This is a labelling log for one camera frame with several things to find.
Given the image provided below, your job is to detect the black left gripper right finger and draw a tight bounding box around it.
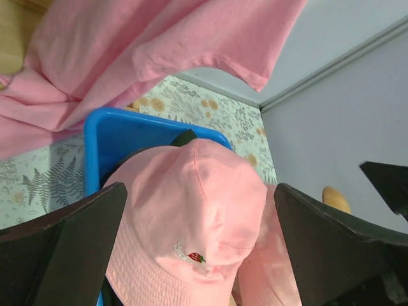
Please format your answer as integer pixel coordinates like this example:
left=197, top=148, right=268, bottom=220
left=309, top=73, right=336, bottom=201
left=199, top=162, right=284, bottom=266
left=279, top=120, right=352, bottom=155
left=274, top=184, right=407, bottom=305

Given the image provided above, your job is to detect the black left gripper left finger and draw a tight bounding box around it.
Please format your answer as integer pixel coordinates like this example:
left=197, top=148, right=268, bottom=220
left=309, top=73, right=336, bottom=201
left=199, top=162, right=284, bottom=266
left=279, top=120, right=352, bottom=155
left=1, top=182, right=127, bottom=305

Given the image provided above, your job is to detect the pink bucket hat strawberry logo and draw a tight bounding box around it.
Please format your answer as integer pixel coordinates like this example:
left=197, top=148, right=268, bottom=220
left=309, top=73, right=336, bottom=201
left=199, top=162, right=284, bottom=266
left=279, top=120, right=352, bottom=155
left=106, top=138, right=267, bottom=305

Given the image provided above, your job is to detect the blue plastic bin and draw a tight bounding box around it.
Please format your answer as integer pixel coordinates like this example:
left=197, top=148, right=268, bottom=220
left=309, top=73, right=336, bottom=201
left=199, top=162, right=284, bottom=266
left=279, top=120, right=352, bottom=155
left=84, top=108, right=232, bottom=196

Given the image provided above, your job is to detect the pink bucket hat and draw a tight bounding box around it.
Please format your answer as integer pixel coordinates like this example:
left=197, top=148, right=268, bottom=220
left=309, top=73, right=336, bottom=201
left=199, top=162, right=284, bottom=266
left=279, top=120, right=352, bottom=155
left=238, top=184, right=302, bottom=306

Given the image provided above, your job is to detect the wooden hat stand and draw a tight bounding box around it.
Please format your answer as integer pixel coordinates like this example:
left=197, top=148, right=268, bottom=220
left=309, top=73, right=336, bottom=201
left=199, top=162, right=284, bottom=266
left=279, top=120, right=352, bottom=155
left=322, top=186, right=351, bottom=214

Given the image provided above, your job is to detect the floral table mat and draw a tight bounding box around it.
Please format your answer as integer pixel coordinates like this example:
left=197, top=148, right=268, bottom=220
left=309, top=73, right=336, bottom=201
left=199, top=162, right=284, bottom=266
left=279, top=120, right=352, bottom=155
left=1, top=76, right=277, bottom=228

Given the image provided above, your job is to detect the black hat in bin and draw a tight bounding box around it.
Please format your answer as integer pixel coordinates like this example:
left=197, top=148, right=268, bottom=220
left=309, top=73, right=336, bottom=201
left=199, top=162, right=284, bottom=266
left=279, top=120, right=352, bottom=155
left=99, top=129, right=197, bottom=187

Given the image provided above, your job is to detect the pink t-shirt on hanger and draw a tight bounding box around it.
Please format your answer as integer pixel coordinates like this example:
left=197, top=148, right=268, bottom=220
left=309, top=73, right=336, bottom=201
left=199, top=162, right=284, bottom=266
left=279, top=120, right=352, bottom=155
left=1, top=1, right=305, bottom=159

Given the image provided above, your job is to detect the wooden clothes rack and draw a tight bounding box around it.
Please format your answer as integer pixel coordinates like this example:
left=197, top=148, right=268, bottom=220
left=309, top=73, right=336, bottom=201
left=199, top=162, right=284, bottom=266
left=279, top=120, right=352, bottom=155
left=1, top=0, right=52, bottom=75

